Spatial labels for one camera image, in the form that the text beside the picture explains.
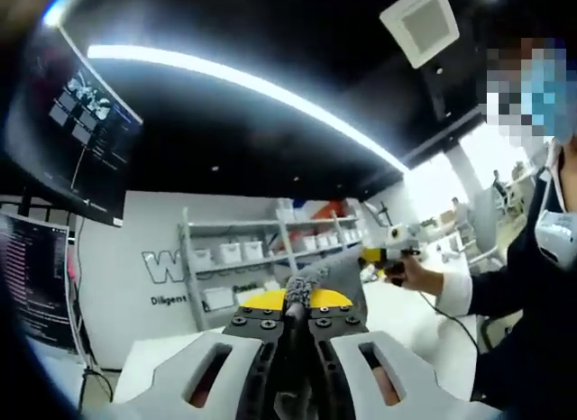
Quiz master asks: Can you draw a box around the person's right hand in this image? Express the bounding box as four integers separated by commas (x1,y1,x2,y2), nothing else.
389,256,446,298

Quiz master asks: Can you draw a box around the person's dark clothed torso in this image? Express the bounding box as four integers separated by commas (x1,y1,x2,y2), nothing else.
471,138,577,406

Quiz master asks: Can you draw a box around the large black hanging monitor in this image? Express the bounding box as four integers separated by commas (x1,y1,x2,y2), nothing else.
8,45,146,228

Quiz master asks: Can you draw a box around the dark monitor with purple text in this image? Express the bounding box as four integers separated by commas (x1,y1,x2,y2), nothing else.
0,212,77,350

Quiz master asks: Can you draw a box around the black tripod stand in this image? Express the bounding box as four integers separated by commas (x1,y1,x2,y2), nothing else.
363,201,392,233

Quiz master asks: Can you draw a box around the long ceiling light strip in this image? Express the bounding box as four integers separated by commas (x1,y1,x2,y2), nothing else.
87,43,410,172

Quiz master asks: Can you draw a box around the grey towel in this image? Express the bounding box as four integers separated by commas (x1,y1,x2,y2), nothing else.
272,251,371,420

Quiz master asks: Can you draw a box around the white ceiling air vent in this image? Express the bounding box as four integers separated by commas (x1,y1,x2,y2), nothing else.
379,0,462,70

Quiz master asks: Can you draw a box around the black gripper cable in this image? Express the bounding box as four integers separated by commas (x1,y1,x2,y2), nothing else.
417,289,480,350

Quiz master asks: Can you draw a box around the grey metal shelf rack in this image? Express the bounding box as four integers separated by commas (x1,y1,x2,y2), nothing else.
177,206,367,332

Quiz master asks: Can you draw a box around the grey chest-worn device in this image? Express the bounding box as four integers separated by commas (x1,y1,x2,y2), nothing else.
533,167,577,260

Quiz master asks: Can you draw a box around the row of white storage boxes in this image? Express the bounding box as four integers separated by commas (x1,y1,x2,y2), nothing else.
191,225,362,312

